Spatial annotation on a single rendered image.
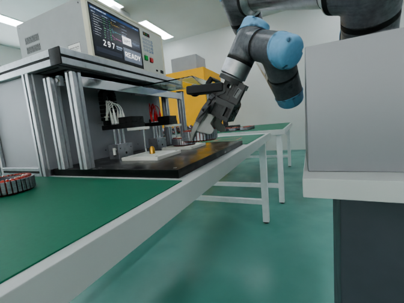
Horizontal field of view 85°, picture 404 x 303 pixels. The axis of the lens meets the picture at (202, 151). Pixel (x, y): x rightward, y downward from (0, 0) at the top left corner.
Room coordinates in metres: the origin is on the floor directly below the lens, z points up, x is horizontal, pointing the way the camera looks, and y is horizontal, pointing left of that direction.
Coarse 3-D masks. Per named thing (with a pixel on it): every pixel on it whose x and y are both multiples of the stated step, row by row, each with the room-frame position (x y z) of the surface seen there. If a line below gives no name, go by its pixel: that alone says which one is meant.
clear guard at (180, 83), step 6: (180, 78) 0.94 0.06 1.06; (186, 78) 0.93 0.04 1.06; (192, 78) 0.94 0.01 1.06; (198, 78) 0.95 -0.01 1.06; (150, 84) 1.00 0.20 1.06; (156, 84) 1.00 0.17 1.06; (162, 84) 1.02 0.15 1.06; (168, 84) 1.03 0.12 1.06; (174, 84) 1.04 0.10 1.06; (180, 84) 1.06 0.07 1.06; (186, 84) 1.07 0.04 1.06; (192, 84) 1.09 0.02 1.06; (198, 84) 1.10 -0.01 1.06; (168, 90) 1.20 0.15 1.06; (174, 90) 1.22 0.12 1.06
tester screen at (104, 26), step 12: (96, 12) 0.80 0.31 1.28; (96, 24) 0.80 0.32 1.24; (108, 24) 0.85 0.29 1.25; (120, 24) 0.90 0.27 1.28; (96, 36) 0.79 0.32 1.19; (108, 36) 0.84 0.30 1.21; (120, 36) 0.90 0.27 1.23; (132, 36) 0.96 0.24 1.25; (96, 48) 0.78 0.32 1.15; (108, 48) 0.83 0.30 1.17; (120, 48) 0.89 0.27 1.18; (132, 48) 0.95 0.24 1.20; (120, 60) 0.88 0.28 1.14
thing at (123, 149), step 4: (112, 144) 0.84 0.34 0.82; (116, 144) 0.82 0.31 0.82; (120, 144) 0.82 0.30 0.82; (124, 144) 0.83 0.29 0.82; (128, 144) 0.85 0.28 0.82; (108, 148) 0.83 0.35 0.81; (116, 148) 0.81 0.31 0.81; (120, 148) 0.81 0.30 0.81; (124, 148) 0.83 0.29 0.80; (128, 148) 0.85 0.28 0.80; (132, 148) 0.87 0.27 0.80; (112, 152) 0.82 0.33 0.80; (116, 152) 0.81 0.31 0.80; (120, 152) 0.81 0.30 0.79; (124, 152) 0.83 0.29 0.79; (128, 152) 0.85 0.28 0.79; (132, 152) 0.87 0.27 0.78; (112, 156) 0.82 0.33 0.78; (116, 156) 0.81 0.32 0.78; (120, 156) 0.81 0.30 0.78; (124, 156) 0.83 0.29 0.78
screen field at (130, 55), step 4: (124, 48) 0.91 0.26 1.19; (124, 52) 0.91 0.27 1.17; (128, 52) 0.93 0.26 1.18; (132, 52) 0.95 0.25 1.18; (136, 52) 0.97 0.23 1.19; (124, 56) 0.90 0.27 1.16; (128, 56) 0.92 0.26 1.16; (132, 56) 0.95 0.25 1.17; (136, 56) 0.97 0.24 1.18; (140, 56) 0.99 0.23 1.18; (128, 60) 0.92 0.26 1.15; (132, 60) 0.94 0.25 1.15; (136, 60) 0.97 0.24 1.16; (140, 60) 0.99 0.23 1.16; (140, 64) 0.99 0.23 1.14
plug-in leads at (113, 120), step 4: (108, 104) 0.83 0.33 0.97; (116, 104) 0.84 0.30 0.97; (108, 108) 0.84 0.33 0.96; (112, 108) 0.81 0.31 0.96; (108, 112) 0.85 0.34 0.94; (120, 112) 0.84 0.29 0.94; (108, 116) 0.84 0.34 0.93; (112, 116) 0.84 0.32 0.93; (120, 116) 0.83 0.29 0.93; (124, 116) 0.86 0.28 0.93; (108, 120) 0.84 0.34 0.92; (112, 120) 0.83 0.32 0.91; (116, 120) 0.82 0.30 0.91; (104, 124) 0.84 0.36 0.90; (108, 124) 0.84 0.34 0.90
